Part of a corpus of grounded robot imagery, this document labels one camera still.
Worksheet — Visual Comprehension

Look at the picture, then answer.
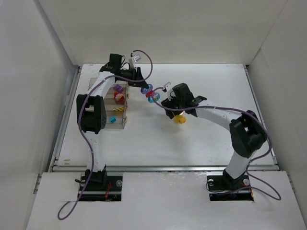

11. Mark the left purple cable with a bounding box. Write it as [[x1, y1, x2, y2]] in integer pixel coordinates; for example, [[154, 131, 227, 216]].
[[57, 49, 153, 221]]

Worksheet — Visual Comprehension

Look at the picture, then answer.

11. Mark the yellow lego figure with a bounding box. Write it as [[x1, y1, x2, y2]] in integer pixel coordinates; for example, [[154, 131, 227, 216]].
[[173, 112, 186, 124]]

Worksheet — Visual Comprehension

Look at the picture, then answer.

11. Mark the purple lego block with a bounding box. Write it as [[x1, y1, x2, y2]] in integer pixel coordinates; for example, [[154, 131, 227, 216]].
[[113, 84, 124, 93]]

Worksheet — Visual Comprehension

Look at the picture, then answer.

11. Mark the red arch lego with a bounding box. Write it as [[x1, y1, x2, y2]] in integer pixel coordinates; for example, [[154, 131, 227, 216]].
[[145, 91, 154, 98]]

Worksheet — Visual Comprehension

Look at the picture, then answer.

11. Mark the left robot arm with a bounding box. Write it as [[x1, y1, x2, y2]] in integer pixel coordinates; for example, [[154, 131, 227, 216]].
[[76, 53, 150, 191]]

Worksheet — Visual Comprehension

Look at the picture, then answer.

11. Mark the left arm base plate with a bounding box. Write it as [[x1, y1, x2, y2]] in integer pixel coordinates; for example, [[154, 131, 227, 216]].
[[79, 175, 123, 202]]

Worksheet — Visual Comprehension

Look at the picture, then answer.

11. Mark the teal lego brick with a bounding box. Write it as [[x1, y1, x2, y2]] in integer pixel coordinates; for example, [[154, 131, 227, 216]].
[[109, 116, 117, 123]]

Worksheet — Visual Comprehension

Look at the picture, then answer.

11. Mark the red round lego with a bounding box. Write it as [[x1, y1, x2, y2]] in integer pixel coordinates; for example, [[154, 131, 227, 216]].
[[114, 92, 125, 104]]

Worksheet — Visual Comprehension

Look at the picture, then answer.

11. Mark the purple flower lego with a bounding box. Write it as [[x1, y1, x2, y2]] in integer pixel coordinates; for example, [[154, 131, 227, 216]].
[[141, 84, 153, 94]]

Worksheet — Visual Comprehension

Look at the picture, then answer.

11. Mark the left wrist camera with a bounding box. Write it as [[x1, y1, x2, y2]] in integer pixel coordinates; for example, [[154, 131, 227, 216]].
[[128, 54, 141, 69]]

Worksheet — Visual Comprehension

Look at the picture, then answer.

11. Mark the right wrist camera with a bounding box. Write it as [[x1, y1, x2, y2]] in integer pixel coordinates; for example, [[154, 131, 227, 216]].
[[162, 82, 176, 101]]

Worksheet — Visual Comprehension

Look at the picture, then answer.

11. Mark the yellow lego plate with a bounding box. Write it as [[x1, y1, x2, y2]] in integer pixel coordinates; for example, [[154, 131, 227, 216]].
[[113, 107, 125, 112]]

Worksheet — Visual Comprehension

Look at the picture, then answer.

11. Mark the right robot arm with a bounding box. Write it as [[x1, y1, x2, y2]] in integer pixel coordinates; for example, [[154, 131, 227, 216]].
[[161, 82, 267, 192]]

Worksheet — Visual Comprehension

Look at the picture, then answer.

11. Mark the teal frog lego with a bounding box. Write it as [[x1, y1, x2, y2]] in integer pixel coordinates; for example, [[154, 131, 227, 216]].
[[148, 92, 160, 103]]

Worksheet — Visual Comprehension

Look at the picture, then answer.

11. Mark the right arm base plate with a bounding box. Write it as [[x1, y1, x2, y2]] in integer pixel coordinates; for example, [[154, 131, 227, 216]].
[[206, 174, 254, 201]]

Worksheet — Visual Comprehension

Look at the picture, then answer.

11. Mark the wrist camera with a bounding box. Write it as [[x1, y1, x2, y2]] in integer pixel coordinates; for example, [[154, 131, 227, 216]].
[[128, 54, 141, 69], [162, 82, 176, 101]]

